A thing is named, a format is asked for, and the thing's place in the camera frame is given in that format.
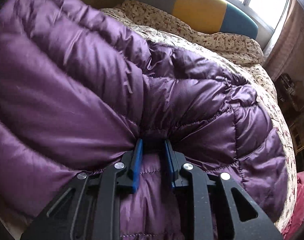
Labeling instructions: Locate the grey yellow blue headboard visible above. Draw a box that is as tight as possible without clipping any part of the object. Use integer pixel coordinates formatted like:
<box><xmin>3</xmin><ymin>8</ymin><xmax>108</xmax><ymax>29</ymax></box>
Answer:
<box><xmin>135</xmin><ymin>0</ymin><xmax>259</xmax><ymax>39</ymax></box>

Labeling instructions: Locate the wooden chair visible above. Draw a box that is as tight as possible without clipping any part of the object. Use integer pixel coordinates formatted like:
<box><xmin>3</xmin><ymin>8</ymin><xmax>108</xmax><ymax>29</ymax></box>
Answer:
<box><xmin>289</xmin><ymin>114</ymin><xmax>304</xmax><ymax>155</ymax></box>

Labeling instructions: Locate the floral pillow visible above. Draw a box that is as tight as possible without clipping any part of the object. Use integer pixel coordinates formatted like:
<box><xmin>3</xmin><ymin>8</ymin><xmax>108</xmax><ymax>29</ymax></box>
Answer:
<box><xmin>120</xmin><ymin>0</ymin><xmax>264</xmax><ymax>66</ymax></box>

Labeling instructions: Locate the pink ruffled cloth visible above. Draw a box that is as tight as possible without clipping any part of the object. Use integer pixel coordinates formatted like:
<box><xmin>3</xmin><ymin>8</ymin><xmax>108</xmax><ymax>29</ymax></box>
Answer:
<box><xmin>282</xmin><ymin>171</ymin><xmax>304</xmax><ymax>239</ymax></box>

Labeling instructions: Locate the cluttered wooden side table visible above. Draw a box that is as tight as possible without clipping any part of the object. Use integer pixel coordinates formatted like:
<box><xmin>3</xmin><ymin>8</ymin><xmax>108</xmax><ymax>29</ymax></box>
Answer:
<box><xmin>274</xmin><ymin>73</ymin><xmax>304</xmax><ymax>123</ymax></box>

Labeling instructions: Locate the purple quilted down jacket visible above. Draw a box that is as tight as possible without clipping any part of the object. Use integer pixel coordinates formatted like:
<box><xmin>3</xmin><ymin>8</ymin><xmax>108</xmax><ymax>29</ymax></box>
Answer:
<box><xmin>0</xmin><ymin>0</ymin><xmax>289</xmax><ymax>240</ymax></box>

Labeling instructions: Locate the right pink curtain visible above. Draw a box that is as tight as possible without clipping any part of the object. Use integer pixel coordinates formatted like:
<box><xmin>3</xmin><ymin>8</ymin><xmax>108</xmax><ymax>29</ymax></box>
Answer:
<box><xmin>263</xmin><ymin>0</ymin><xmax>304</xmax><ymax>81</ymax></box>

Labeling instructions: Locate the floral quilt bedspread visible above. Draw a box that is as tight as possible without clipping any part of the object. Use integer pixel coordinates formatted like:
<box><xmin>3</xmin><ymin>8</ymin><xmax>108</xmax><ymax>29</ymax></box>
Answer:
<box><xmin>0</xmin><ymin>7</ymin><xmax>298</xmax><ymax>240</ymax></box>

